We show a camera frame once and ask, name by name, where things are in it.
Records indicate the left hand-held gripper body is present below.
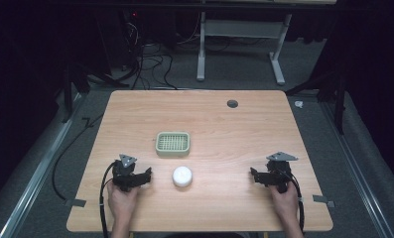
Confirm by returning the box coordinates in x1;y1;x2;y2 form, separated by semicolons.
111;154;143;193

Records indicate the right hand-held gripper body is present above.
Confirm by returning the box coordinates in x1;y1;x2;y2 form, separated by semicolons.
262;151;299;194

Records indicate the person's left hand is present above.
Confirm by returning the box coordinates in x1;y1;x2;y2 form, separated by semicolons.
106;181;140;223

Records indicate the person's right hand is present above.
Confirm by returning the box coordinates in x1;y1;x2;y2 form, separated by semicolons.
268;182;300;222

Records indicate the white round soap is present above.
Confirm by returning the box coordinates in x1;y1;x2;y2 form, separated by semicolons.
172;166;194;188

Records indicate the green soap dish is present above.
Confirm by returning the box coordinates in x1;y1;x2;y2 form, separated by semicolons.
155;131;192;158

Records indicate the grey tape strip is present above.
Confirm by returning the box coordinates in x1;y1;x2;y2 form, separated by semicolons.
312;194;335;208
65;198;87;208

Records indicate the black metal stand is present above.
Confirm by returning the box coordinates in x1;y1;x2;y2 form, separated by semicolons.
61;62;129;124
285;65;348;136

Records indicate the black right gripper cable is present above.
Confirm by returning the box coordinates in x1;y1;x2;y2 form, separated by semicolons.
283;170;306;233

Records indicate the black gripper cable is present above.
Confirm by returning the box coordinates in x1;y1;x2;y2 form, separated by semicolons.
98;161;118;238
283;170;306;233

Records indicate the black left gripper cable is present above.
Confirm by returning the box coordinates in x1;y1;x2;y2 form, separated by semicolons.
98;161;118;238

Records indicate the black floor cable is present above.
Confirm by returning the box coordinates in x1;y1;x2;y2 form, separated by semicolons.
51;113;105;201

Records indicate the aluminium floor rail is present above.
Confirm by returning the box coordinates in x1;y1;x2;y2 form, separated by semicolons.
0;92;86;238
319;95;394;238

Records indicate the bundle of black cables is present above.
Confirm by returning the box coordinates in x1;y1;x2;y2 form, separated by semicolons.
119;19;179;91

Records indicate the white metal desk frame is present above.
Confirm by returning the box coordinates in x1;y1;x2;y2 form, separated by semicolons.
196;11;294;86

